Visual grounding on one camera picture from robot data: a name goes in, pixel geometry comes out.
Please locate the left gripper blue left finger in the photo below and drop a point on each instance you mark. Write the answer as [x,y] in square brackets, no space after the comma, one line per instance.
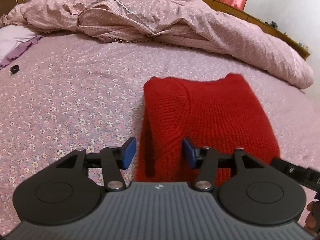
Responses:
[113,160]

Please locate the red knit cardigan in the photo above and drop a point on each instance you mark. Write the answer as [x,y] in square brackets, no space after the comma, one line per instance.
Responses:
[221,114]

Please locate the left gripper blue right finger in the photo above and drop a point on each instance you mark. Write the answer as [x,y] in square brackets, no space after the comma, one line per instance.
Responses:
[204,159]

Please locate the right hand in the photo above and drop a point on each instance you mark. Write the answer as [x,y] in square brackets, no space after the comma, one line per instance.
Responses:
[311,221]

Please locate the pink floral duvet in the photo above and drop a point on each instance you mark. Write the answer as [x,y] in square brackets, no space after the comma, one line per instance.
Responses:
[188,23]

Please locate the lilac pillow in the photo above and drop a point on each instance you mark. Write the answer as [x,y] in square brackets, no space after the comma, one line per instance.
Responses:
[15,40]

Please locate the small black clip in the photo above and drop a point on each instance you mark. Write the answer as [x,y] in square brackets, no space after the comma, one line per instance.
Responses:
[14,69]

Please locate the pink floral bed sheet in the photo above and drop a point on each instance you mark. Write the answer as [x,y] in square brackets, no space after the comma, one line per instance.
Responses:
[73,91]

